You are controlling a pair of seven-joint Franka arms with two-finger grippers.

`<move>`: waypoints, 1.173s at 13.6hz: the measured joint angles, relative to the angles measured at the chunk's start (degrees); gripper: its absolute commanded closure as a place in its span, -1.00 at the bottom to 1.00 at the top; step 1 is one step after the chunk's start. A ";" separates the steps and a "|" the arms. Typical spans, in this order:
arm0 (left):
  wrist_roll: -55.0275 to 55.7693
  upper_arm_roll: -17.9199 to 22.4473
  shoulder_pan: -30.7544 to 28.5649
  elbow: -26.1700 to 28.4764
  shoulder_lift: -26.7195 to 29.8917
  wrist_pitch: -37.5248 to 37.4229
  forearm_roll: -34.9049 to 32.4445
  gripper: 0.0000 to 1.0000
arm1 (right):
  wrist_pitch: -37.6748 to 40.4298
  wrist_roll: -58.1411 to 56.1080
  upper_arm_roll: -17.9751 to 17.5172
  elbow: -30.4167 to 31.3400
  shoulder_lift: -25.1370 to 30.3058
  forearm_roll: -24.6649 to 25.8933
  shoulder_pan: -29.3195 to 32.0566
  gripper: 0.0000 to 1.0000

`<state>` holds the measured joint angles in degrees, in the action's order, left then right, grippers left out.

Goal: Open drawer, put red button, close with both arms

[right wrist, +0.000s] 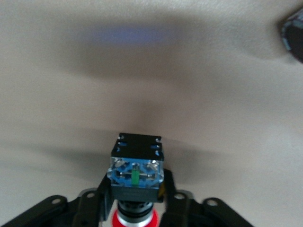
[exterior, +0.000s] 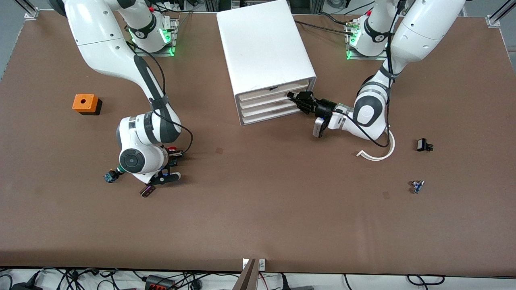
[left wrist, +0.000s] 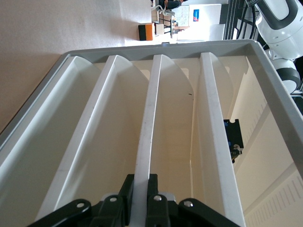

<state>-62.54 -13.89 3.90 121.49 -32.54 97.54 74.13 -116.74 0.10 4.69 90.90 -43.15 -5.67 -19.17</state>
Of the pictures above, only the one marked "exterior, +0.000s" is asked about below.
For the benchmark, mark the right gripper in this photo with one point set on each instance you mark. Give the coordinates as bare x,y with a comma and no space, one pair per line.
167,151

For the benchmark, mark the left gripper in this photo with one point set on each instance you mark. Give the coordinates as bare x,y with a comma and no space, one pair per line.
323,107

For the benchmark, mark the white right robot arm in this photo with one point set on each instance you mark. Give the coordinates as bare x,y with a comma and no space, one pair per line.
100,40

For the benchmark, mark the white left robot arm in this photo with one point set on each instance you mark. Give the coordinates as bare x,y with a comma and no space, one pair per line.
423,28

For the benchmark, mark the dark maroon cylindrical capacitor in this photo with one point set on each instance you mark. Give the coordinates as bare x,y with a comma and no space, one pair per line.
147,191

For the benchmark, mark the white curved plastic strip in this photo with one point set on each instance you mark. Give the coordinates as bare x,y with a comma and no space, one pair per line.
379,158

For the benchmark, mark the small black component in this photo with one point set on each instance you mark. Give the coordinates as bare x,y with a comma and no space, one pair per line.
422,144

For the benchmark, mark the black power strip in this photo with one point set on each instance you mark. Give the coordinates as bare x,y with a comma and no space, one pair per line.
159,284

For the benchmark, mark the small blue electronic component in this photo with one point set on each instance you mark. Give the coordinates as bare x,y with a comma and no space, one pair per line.
417,186

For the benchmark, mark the wooden beam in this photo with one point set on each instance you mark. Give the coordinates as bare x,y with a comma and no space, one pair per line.
246,278

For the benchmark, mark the black power adapter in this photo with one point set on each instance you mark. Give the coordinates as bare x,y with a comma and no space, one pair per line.
24,286

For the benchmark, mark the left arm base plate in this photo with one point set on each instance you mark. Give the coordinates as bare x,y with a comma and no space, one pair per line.
363,58

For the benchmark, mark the green push button switch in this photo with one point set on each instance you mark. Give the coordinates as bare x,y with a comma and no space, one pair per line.
109,177

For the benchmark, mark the orange button enclosure box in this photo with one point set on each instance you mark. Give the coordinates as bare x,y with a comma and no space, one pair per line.
90,105

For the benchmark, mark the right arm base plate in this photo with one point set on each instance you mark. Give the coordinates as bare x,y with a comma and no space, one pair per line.
175,28

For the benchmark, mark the small white bracket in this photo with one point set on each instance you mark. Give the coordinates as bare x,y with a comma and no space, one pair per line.
245,264
262,264

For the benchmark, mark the aluminium frame profile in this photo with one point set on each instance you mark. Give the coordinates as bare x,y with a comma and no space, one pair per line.
498,16
28,10

